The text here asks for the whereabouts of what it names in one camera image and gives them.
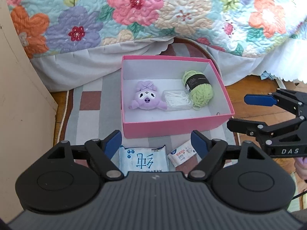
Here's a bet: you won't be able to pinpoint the blue white wet wipes pack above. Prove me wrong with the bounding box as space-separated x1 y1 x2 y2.
119 145 169 176

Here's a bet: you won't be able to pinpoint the small white tissue pack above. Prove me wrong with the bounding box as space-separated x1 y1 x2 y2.
168 140 197 167

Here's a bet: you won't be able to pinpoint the clear plastic cotton swab box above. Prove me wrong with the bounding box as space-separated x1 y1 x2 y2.
161 89 193 111

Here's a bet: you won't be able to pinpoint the purple plush toy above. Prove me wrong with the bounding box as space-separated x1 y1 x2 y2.
129 81 168 110

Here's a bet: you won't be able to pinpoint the person's right hand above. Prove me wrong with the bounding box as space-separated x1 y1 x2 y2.
294 157 307 180

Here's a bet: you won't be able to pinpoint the paper scraps on floor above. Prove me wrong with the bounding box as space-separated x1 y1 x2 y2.
260 72 298 89

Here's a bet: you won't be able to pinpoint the checkered oval rug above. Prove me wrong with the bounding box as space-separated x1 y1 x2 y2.
55 39 237 173

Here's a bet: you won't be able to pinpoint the green yarn skein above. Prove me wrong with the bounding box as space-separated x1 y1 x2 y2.
182 70 214 110

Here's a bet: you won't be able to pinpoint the pink cardboard box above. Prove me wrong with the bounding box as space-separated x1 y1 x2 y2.
121 56 234 139

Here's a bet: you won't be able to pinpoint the floral quilted bedspread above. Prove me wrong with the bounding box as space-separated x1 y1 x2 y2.
6 0 306 58

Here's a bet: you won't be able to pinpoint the black cable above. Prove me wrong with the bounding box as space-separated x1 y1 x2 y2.
291 188 307 200

